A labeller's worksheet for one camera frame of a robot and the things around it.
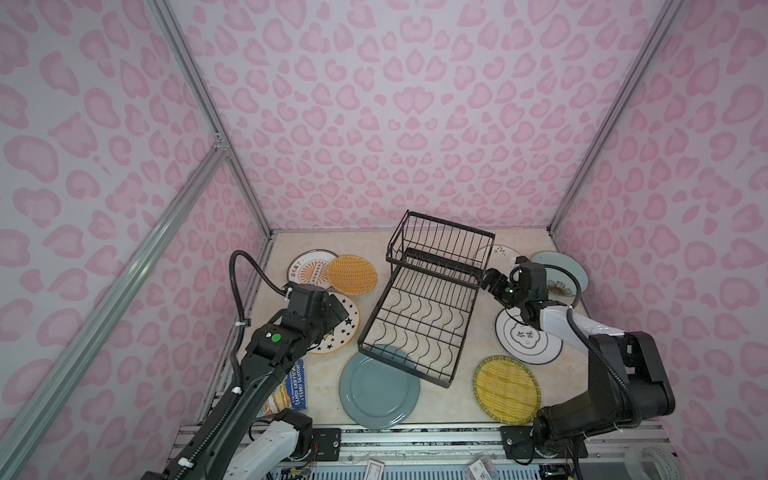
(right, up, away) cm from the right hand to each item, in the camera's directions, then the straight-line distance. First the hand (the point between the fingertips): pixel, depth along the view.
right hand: (485, 278), depth 91 cm
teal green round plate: (-33, -30, -11) cm, 46 cm away
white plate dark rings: (+12, -19, -1) cm, 23 cm away
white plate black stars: (-43, -17, +1) cm, 46 cm away
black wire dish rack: (-19, -14, +2) cm, 24 cm away
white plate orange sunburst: (-58, +3, +18) cm, 61 cm away
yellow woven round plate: (+2, -29, -10) cm, 31 cm away
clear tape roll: (+33, -42, -21) cm, 57 cm away
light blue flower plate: (+29, -2, +12) cm, 32 cm away
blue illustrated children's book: (-56, -30, -11) cm, 64 cm away
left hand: (-43, -7, -15) cm, 46 cm away
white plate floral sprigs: (+3, +6, -4) cm, 8 cm away
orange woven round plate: (-43, 0, +15) cm, 45 cm away
